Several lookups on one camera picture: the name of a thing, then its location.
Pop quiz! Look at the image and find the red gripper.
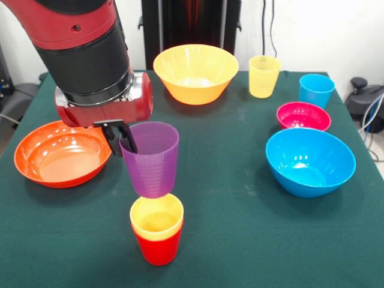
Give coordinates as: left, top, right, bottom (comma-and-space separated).
54, 71, 154, 158

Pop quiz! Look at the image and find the purple cup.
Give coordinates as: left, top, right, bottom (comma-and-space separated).
119, 121, 181, 199

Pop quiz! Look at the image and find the orange-yellow cup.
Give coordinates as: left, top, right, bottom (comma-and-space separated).
131, 221, 184, 242

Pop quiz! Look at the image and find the red cup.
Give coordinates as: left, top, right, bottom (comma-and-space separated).
133, 228, 183, 266

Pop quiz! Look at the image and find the large shallow orange bowl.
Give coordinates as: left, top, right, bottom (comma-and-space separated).
14, 119, 113, 189

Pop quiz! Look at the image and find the large yellow bowl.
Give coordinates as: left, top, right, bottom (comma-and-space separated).
152, 44, 240, 106

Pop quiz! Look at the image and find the grey stand base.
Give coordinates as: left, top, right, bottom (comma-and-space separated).
0, 82, 40, 124

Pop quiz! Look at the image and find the dark green table cloth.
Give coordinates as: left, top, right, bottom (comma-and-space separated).
0, 68, 384, 288

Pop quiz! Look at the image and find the black equipment rack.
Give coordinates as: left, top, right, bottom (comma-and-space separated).
0, 41, 14, 104

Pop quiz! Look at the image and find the translucent yellow cup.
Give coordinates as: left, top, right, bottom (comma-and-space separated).
248, 55, 282, 98

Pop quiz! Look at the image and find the pink bowl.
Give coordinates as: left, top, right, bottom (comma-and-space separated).
276, 101, 332, 132

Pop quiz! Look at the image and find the large blue bowl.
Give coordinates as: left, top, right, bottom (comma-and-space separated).
265, 128, 357, 199

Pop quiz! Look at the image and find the blue cup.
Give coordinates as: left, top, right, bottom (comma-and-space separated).
299, 74, 336, 109

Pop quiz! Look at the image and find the black stand base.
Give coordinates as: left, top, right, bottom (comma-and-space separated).
344, 77, 384, 134

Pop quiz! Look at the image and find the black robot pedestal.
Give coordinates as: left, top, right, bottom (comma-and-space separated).
138, 0, 242, 70

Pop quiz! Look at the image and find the black hanging cable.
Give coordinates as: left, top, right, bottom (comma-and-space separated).
260, 0, 278, 58

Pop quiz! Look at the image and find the blue cable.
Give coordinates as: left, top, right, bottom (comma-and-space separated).
358, 92, 384, 163

